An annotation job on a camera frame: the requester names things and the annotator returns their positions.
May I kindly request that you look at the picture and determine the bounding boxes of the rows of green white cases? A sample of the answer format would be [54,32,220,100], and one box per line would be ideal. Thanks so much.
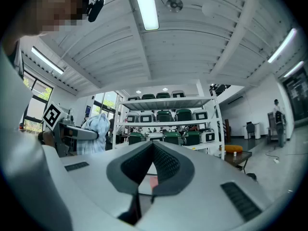
[125,90,216,146]

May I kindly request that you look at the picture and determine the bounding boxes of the person's head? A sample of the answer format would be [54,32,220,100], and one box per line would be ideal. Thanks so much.
[3,0,90,56]

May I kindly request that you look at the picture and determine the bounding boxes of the dark mesh coffee table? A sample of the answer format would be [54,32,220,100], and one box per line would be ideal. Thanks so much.
[223,150,253,175]

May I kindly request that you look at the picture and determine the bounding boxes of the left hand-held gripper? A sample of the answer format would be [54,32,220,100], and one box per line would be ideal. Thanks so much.
[41,101,100,157]

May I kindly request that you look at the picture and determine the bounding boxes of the white low cabinet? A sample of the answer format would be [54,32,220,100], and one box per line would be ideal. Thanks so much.
[242,122,261,140]

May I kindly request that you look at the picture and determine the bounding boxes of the white metal shelf rack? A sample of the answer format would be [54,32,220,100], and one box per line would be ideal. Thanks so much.
[112,95,226,161]

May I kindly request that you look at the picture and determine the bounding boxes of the black staircase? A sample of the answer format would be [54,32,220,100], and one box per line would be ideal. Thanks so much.
[209,83,232,97]

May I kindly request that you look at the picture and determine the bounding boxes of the black framed window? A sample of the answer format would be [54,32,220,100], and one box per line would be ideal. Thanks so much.
[18,68,54,132]
[92,91,124,120]

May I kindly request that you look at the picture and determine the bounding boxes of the light blue cloth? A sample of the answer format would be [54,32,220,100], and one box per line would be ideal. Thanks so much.
[76,113,111,154]

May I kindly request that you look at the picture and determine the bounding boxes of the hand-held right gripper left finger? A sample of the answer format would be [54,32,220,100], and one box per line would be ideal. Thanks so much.
[43,140,155,231]

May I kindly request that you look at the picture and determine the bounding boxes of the dark glass door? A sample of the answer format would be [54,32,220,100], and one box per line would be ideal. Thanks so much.
[282,67,308,128]

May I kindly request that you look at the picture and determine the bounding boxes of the white ceiling dome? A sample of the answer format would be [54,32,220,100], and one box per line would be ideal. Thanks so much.
[201,2,218,17]

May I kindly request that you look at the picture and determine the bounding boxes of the round ceiling speaker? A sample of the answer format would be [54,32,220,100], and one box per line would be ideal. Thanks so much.
[165,0,184,13]

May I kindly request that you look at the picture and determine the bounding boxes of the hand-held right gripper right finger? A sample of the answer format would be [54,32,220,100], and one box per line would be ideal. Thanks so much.
[134,140,273,231]

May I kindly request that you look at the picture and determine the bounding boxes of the long ceiling light tube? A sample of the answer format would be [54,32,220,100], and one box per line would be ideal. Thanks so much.
[30,46,65,75]
[131,0,160,31]
[282,60,305,78]
[267,27,298,64]

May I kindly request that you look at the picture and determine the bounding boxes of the dark office chair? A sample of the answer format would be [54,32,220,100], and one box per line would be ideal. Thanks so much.
[245,121,256,140]

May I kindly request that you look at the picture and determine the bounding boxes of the black head camera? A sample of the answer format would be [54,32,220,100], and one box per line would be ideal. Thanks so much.
[86,0,106,23]

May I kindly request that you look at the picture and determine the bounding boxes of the person's dark green shirt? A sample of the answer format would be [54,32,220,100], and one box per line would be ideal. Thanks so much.
[6,39,25,79]

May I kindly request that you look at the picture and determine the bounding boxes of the yellow cushion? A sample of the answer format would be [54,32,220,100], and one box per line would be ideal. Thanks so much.
[224,144,244,154]

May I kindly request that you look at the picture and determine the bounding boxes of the white floor cable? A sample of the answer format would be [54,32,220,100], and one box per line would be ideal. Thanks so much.
[265,146,308,164]

